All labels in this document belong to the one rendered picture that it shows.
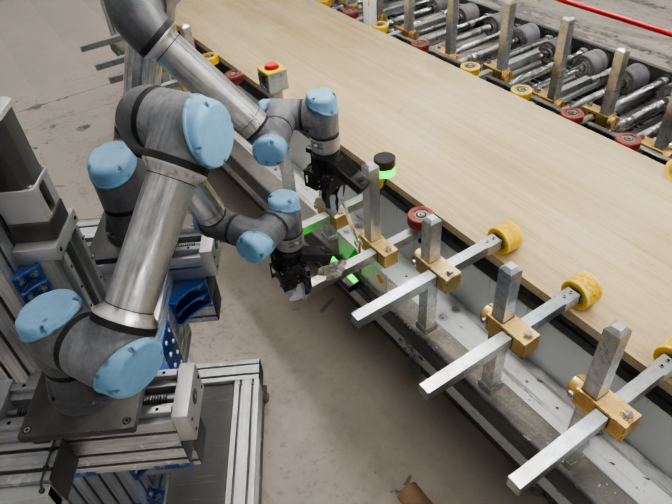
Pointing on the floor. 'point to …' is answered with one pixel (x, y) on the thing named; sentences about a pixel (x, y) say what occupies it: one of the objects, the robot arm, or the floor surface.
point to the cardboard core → (413, 495)
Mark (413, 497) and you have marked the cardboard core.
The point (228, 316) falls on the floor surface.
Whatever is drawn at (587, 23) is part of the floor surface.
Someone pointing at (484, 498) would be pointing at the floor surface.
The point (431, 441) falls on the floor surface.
